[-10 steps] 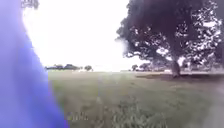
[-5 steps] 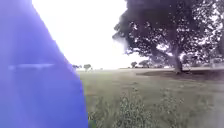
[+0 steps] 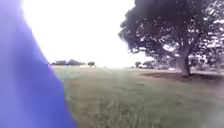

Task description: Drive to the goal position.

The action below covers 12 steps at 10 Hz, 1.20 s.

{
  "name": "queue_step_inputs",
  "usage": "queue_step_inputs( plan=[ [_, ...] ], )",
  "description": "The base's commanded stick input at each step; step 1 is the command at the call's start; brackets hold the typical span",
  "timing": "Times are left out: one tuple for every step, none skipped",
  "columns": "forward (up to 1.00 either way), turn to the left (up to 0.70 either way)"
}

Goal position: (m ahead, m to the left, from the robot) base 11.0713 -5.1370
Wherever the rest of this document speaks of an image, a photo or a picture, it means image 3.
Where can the distant clump of trees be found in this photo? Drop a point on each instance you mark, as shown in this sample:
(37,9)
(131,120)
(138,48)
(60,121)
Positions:
(71,62)

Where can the distant row of trees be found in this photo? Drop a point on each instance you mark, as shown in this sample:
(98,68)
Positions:
(148,64)

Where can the large spreading tree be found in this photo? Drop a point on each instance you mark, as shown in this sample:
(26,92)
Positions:
(173,30)

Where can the blue sheet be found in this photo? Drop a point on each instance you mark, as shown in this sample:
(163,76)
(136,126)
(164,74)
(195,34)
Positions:
(26,86)

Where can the green grass field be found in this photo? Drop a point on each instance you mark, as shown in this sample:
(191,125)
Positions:
(140,100)

